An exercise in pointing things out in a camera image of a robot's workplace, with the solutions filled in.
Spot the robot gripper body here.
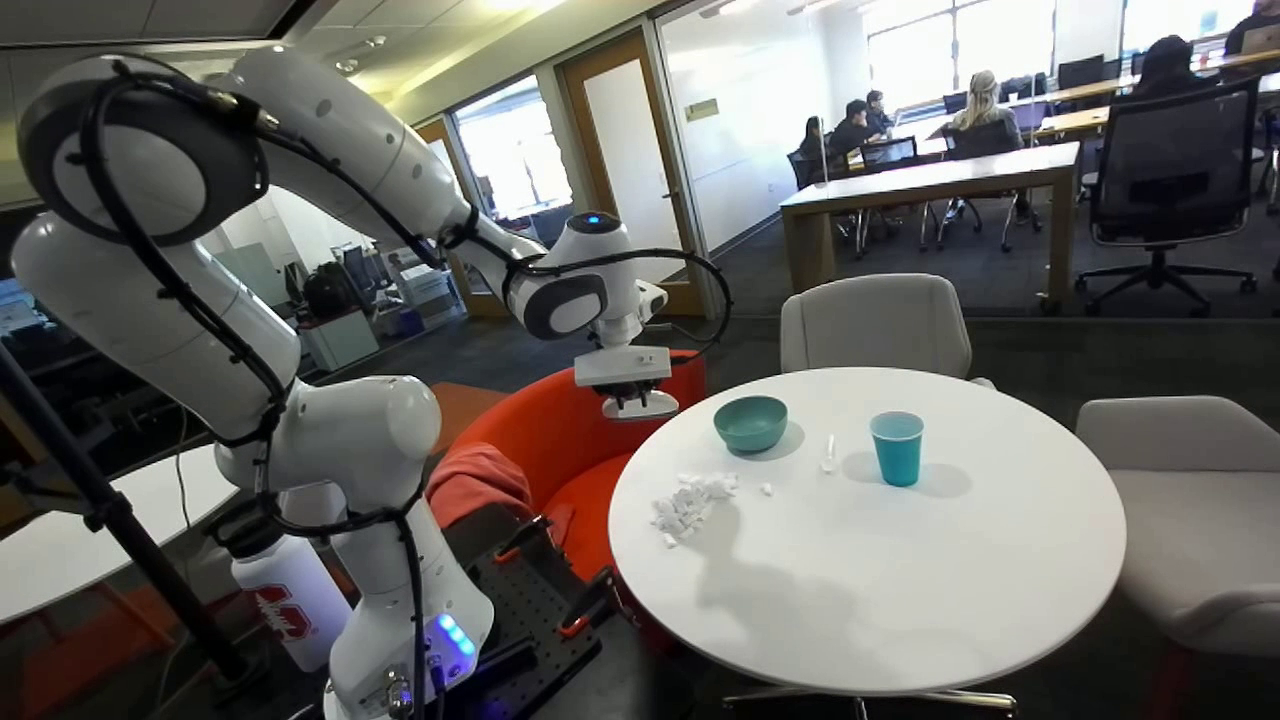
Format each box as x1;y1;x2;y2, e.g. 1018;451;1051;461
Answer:
571;344;683;404

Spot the pile of white foam pieces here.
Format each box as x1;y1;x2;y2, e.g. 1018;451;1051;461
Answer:
647;472;741;551

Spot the large orange tub armchair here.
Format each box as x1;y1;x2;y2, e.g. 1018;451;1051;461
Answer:
424;353;710;590

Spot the teal bowl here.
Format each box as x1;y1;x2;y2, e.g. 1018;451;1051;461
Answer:
709;391;793;461

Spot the salmon pink cloth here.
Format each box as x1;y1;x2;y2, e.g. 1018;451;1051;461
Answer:
424;441;540;531

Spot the wood framed glass door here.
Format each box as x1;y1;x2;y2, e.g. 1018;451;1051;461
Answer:
553;25;710;322

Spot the light grey upholstered chair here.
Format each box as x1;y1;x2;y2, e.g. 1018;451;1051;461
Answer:
1070;391;1280;662
775;266;997;391

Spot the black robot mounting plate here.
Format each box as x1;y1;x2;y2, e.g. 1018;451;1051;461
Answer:
315;500;700;720

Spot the blue plastic cup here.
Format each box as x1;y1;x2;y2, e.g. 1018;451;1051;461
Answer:
867;409;929;493

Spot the seated person in dark top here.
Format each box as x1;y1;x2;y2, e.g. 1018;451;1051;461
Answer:
1131;33;1208;100
787;112;831;191

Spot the dark haired seated person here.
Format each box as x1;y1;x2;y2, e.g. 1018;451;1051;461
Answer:
824;95;881;167
861;89;901;140

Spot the long wooden table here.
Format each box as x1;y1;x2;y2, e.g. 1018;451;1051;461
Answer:
775;136;1085;321

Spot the white bottle with red print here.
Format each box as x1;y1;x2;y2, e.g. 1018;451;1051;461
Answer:
227;524;361;681

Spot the black swivel chair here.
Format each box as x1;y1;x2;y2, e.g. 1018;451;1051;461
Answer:
929;116;1049;254

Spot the blonde seated person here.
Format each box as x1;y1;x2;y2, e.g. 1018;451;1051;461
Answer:
936;67;1018;150

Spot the black tripod pole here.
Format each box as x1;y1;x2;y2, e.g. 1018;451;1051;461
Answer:
0;337;257;693

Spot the black mesh office chair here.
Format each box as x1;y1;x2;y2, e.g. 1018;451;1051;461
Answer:
1075;74;1264;321

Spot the small white round table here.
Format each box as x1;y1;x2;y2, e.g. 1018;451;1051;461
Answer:
0;445;244;630

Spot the blue lit computer monitor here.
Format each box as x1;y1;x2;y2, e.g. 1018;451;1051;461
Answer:
0;273;54;344

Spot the orange handled black clamp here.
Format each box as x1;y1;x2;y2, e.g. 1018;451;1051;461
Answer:
549;573;627;646
486;512;561;573

